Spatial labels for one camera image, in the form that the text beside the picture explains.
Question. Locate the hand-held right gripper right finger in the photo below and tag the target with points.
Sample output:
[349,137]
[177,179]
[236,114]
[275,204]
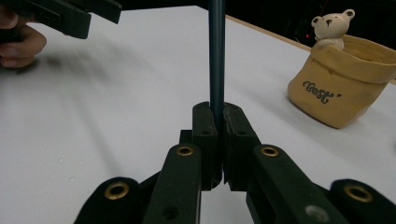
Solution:
[238,149]

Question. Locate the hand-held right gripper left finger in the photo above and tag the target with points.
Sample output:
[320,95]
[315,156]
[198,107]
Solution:
[205,149]

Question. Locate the thin black orange-tipped brush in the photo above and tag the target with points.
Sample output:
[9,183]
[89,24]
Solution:
[216,56]

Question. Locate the yellow bear pen holder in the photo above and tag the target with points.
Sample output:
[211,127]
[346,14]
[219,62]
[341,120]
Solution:
[339,90]

